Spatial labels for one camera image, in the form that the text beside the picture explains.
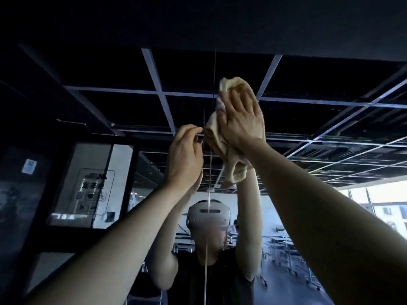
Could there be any person's right hand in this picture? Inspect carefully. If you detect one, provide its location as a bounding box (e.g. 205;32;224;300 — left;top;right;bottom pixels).
217;87;267;153

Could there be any person's left hand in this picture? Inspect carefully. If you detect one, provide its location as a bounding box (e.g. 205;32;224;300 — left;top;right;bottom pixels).
163;124;204;191

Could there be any beige cleaning cloth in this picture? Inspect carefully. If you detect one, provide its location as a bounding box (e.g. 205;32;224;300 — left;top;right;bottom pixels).
203;77;266;190

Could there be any person's left forearm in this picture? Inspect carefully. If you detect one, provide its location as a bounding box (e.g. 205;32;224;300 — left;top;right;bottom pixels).
24;181;192;305

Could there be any person's right forearm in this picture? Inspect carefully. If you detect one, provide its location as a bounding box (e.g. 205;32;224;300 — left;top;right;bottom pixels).
236;139;407;305

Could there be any white head-worn headset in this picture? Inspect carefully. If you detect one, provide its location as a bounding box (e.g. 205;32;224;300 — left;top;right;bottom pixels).
183;201;231;233

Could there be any outlined sign on glass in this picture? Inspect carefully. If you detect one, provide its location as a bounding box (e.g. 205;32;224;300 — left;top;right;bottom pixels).
74;169;107;216

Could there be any white paper sticker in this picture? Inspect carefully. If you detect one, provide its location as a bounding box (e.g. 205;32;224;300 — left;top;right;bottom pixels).
21;159;38;175

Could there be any bright window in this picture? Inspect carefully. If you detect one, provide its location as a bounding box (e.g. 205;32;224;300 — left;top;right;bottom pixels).
337;180;407;242

